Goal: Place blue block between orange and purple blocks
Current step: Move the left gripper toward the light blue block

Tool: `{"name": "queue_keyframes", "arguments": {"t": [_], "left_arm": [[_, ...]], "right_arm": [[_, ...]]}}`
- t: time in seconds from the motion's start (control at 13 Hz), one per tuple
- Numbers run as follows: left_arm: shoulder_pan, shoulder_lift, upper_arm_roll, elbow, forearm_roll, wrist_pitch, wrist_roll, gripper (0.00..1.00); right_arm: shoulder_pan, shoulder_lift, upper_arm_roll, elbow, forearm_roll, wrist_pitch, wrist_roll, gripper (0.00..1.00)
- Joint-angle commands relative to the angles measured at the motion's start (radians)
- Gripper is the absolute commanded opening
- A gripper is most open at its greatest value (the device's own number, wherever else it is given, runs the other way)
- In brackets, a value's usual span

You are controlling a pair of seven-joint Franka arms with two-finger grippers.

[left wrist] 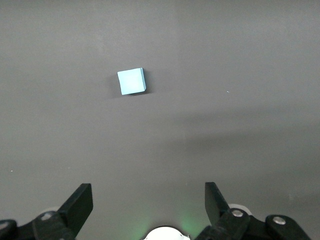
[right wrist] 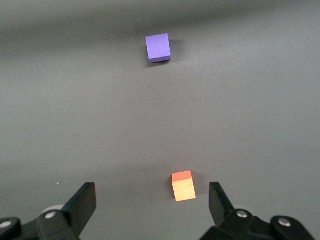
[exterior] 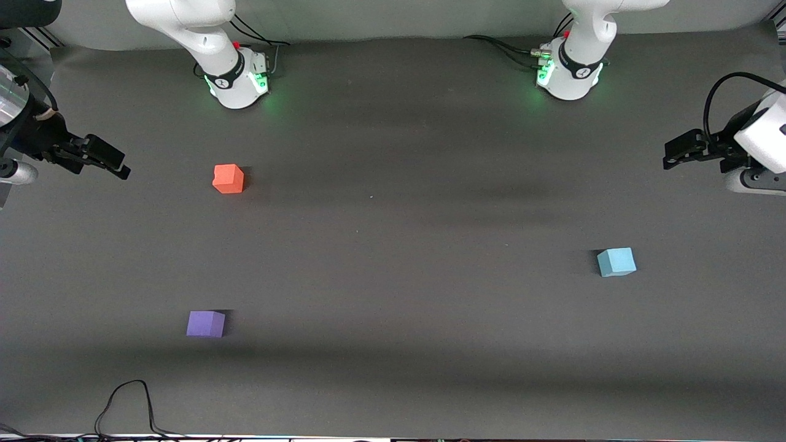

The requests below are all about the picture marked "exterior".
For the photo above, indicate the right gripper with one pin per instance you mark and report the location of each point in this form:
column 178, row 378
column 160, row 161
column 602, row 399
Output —
column 42, row 139

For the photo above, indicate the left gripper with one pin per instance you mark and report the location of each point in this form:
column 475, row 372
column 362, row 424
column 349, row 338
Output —
column 723, row 148

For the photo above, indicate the light blue foam block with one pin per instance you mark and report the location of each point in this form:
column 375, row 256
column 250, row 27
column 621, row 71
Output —
column 616, row 263

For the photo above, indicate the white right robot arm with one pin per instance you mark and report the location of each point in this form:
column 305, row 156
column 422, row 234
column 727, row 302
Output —
column 202, row 37

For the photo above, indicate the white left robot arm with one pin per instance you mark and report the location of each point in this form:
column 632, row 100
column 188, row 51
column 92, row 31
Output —
column 577, row 67

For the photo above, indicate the orange foam block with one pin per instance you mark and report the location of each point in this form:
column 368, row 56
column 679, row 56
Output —
column 228, row 179

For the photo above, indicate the purple foam block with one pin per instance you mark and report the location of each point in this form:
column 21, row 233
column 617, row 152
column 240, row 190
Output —
column 206, row 324

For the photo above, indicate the dark grey table mat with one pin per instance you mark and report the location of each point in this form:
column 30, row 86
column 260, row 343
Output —
column 393, row 307

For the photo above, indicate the aluminium frame profile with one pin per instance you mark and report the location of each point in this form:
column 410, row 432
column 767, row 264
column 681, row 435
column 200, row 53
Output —
column 46, row 40
column 780, row 23

